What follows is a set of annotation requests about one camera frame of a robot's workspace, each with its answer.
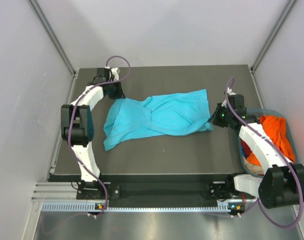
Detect cyan t shirt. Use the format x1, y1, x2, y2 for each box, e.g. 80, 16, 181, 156
103, 89, 214, 151

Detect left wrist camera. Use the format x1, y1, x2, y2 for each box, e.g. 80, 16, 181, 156
105, 66, 120, 81

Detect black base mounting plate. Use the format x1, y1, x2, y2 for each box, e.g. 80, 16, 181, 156
48, 173, 255, 208

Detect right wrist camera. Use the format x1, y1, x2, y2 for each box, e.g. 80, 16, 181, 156
224, 87, 236, 96

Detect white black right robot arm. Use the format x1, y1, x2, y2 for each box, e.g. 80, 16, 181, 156
209, 94, 304, 209

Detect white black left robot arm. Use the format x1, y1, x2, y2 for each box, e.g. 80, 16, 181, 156
61, 66, 125, 198

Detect orange t shirt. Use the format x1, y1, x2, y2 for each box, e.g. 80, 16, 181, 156
246, 115, 295, 166

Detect white slotted cable duct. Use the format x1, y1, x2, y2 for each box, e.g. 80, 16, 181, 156
42, 202, 244, 213

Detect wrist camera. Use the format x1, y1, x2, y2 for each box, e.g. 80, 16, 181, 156
105, 66, 120, 81
224, 87, 236, 96

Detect red t shirt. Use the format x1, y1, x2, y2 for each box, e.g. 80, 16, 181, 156
240, 140, 252, 158

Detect blue laundry basket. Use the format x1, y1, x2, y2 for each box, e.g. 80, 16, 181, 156
238, 107, 296, 176

